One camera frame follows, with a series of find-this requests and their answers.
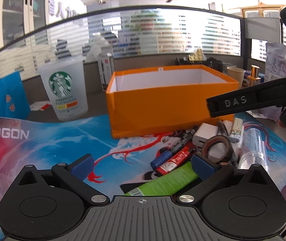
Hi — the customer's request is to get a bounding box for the black tape roll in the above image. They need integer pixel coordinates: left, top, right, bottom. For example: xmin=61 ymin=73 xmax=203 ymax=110
xmin=201 ymin=135 xmax=234 ymax=164

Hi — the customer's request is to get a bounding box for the purple plastic pouch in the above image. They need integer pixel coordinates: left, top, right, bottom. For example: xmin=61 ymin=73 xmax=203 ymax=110
xmin=264 ymin=42 xmax=286 ymax=82

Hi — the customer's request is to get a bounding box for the black gel pen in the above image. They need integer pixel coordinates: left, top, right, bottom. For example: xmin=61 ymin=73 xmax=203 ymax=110
xmin=217 ymin=120 xmax=229 ymax=137

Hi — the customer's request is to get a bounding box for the green tube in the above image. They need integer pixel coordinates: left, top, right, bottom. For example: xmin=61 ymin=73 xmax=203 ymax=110
xmin=125 ymin=162 xmax=199 ymax=196

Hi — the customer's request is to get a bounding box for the white patterned lighter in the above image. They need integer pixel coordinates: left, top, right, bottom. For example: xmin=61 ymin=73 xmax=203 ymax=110
xmin=229 ymin=117 xmax=244 ymax=143

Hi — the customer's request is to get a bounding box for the gold perfume bottle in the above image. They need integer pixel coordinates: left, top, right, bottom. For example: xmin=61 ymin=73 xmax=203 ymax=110
xmin=247 ymin=65 xmax=261 ymax=86

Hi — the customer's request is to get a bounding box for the white charger cube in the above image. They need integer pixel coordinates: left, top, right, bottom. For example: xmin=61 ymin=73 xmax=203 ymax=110
xmin=192 ymin=123 xmax=218 ymax=147

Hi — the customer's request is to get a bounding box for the yellow building brick plate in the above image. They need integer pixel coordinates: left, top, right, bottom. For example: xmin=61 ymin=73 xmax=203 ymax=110
xmin=188 ymin=48 xmax=207 ymax=61

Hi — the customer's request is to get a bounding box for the clear plastic tube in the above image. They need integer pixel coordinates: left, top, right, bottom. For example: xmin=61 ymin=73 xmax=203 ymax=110
xmin=238 ymin=128 xmax=268 ymax=172

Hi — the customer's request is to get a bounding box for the orange cardboard box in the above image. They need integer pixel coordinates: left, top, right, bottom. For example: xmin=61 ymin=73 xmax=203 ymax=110
xmin=105 ymin=65 xmax=239 ymax=139

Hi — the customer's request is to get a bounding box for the Starbucks translucent plastic cup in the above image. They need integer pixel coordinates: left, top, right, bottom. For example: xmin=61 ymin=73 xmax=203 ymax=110
xmin=36 ymin=55 xmax=88 ymax=121

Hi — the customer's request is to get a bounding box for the brown paper cup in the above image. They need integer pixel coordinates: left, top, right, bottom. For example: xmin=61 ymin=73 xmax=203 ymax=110
xmin=227 ymin=66 xmax=246 ymax=89

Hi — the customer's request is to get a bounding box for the tall dark product box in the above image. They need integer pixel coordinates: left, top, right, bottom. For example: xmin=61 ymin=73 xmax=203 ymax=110
xmin=97 ymin=53 xmax=115 ymax=91

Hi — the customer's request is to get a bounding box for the red lighter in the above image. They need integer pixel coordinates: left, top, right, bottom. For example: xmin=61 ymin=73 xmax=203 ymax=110
xmin=155 ymin=147 xmax=196 ymax=176

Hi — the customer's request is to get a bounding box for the AGON colourful desk mat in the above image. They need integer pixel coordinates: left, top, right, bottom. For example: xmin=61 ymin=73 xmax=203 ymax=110
xmin=0 ymin=114 xmax=286 ymax=240

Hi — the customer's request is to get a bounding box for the black mesh desk organizer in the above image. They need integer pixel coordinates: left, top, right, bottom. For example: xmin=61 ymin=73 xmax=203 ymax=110
xmin=175 ymin=57 xmax=223 ymax=72

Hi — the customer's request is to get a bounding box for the blue paper gift bag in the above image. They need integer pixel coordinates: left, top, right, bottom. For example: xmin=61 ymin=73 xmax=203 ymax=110
xmin=0 ymin=72 xmax=30 ymax=119

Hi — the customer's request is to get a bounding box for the blue black marker pen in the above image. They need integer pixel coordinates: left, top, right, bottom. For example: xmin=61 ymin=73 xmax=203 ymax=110
xmin=150 ymin=126 xmax=199 ymax=170

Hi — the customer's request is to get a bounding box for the red white paper scrap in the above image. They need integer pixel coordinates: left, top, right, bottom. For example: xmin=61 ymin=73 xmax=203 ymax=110
xmin=30 ymin=101 xmax=51 ymax=111

